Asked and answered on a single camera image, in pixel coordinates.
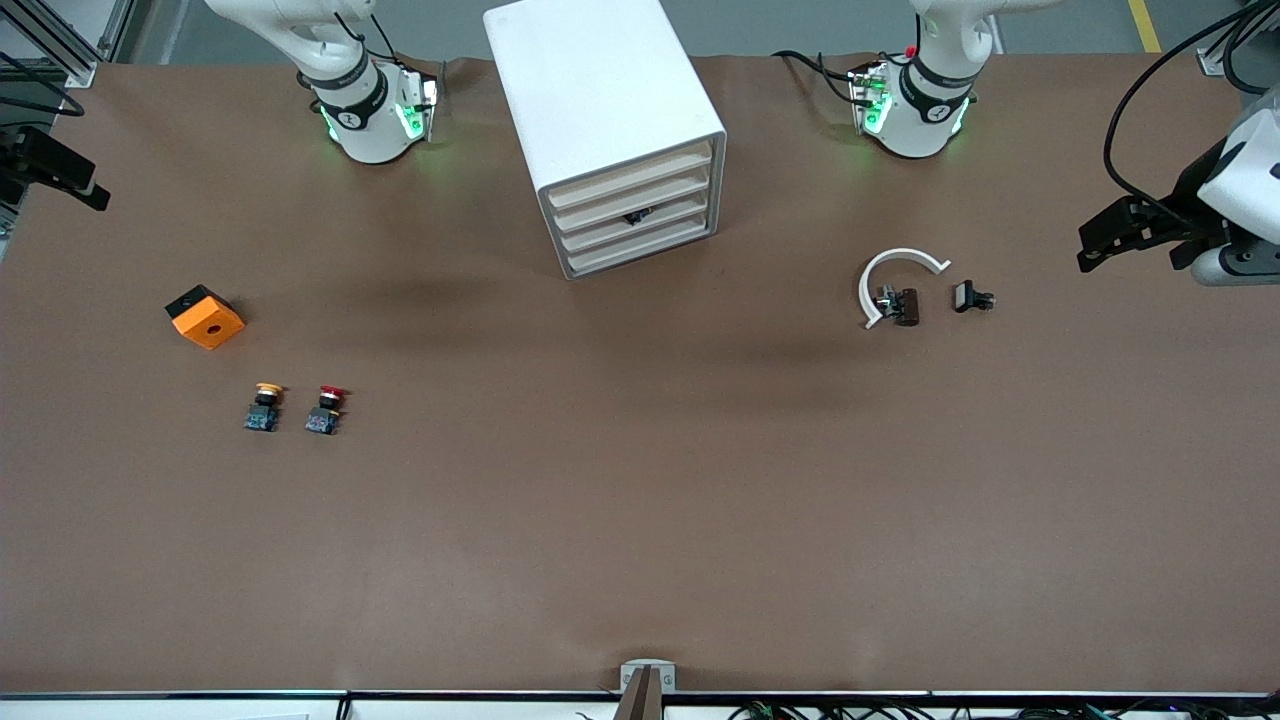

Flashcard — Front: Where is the orange box with hole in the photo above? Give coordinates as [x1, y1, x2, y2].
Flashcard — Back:
[165, 284, 246, 351]

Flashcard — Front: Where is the white curved plastic clip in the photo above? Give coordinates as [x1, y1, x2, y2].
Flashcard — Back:
[858, 247, 952, 331]

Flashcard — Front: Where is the brown table cover sheet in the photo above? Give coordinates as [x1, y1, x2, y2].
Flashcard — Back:
[0, 52, 1280, 696]

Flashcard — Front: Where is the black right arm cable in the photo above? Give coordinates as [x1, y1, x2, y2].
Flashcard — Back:
[0, 50, 87, 117]

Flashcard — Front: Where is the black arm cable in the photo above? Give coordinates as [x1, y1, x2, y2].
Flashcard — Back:
[0, 50, 87, 117]
[1103, 0, 1280, 216]

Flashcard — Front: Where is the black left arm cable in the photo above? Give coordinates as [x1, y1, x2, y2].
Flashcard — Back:
[1103, 0, 1280, 216]

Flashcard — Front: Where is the aluminium frame profile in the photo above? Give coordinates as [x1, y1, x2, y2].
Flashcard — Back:
[0, 0, 136, 89]
[1197, 0, 1280, 79]

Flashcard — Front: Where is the yellow push button switch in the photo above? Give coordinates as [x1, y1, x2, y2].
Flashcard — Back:
[243, 382, 285, 433]

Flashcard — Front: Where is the red push button switch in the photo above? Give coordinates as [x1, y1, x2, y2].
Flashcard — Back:
[304, 385, 349, 436]

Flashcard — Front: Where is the black base cable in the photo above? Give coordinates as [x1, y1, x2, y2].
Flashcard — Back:
[333, 8, 401, 66]
[772, 48, 871, 106]

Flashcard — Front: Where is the black cable bundle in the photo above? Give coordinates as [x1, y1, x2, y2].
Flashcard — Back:
[728, 700, 1280, 720]

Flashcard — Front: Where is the grey mounting bracket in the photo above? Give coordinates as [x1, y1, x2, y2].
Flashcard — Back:
[620, 660, 677, 694]

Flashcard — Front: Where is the white table edge rail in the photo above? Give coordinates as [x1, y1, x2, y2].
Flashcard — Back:
[0, 690, 1280, 720]

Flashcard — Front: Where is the brown camera support post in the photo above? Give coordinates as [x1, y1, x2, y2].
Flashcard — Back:
[612, 667, 666, 720]

